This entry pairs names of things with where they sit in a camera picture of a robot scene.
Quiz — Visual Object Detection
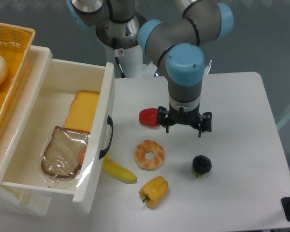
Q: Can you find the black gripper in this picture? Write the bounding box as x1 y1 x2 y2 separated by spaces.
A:
157 105 212 138

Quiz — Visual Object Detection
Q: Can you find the white top drawer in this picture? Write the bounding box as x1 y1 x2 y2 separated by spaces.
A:
0 59 114 216

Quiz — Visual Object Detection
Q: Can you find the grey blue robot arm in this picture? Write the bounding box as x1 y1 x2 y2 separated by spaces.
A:
66 0 234 133

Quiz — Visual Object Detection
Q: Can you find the red bell pepper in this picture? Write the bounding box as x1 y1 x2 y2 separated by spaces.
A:
139 108 158 127

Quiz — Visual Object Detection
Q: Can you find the dark purple eggplant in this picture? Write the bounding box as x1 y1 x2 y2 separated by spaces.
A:
192 155 212 178

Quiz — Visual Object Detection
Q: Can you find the orange glazed donut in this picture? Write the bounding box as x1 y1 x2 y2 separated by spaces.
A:
133 140 165 171

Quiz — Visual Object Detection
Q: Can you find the yellow bell pepper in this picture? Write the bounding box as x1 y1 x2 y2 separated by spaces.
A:
139 176 169 208

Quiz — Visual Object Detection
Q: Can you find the yellow banana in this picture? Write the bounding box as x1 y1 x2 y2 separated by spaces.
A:
102 156 137 184

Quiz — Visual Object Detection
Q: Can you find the yellow cake slice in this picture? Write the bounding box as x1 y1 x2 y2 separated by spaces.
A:
63 91 100 132

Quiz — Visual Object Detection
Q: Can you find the brown bread slice in wrap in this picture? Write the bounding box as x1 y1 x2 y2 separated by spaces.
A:
41 126 89 178

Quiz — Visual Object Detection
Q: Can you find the orange woven basket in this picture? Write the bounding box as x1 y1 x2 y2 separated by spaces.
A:
0 23 35 128

